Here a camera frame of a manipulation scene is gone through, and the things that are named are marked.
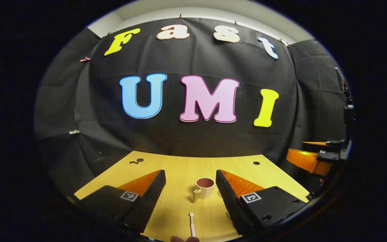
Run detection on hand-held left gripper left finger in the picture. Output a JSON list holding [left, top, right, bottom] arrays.
[[74, 170, 166, 233]]

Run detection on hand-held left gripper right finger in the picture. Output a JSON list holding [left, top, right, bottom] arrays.
[[216, 169, 311, 236]]

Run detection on beige cup with handle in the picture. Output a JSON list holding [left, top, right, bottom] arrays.
[[193, 177, 215, 203]]

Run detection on wooden desktop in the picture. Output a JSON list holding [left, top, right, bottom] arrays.
[[74, 151, 311, 242]]

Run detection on black backdrop cloth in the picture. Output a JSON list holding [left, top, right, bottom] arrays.
[[34, 17, 352, 199]]

